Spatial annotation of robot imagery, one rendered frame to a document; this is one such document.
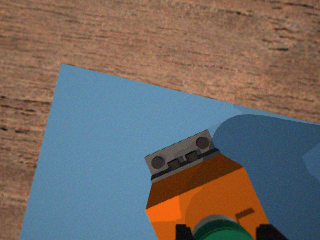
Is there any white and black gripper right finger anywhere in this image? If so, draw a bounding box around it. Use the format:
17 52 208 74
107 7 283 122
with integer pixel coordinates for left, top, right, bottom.
256 224 288 240

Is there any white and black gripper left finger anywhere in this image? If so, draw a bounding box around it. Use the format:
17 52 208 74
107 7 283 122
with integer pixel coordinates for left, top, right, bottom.
175 224 194 240

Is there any orange flat plate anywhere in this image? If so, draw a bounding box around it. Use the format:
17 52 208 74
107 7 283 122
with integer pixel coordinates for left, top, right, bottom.
145 154 269 240

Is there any green round disc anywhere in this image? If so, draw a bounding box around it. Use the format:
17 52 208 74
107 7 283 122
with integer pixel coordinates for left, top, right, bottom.
193 219 254 240

